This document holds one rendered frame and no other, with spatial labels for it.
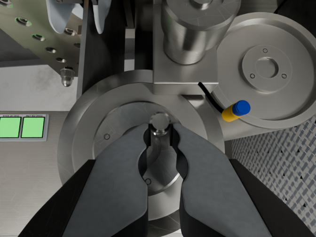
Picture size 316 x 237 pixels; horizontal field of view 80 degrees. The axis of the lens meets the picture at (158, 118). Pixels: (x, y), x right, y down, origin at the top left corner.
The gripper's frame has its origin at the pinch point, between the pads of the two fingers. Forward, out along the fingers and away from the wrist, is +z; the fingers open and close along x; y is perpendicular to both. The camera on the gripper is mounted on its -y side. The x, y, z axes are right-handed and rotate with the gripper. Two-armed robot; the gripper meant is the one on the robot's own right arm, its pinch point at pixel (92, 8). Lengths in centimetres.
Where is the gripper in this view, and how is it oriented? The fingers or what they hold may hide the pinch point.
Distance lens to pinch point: 26.7
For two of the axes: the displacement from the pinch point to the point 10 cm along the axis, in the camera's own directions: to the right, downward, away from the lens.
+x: 10.0, 0.0, 0.2
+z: -0.2, 1.9, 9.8
